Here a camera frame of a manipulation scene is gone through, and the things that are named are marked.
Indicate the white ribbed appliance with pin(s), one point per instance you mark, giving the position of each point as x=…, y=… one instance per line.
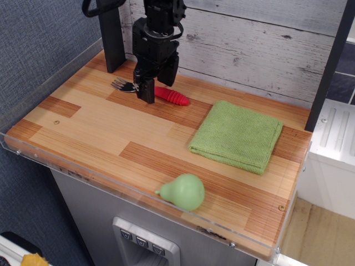
x=327, y=177

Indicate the green toy pear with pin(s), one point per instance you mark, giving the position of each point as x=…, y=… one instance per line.
x=187, y=191

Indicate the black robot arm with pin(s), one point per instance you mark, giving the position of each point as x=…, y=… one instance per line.
x=170, y=11

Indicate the clear acrylic table guard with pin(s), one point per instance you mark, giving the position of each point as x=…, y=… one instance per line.
x=122, y=145

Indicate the dark right support post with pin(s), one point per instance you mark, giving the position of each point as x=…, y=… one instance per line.
x=332, y=62

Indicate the green folded towel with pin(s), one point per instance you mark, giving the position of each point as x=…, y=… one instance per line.
x=237, y=136

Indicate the silver dispenser button panel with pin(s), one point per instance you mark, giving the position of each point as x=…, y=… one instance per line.
x=139, y=246

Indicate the yellow black object corner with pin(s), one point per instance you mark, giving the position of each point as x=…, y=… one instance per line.
x=16, y=250

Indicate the red handled metal fork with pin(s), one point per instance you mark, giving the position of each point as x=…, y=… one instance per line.
x=161, y=92

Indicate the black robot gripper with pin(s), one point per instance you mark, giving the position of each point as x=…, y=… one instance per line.
x=155, y=47

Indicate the grey metal cabinet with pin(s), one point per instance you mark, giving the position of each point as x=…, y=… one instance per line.
x=93, y=209

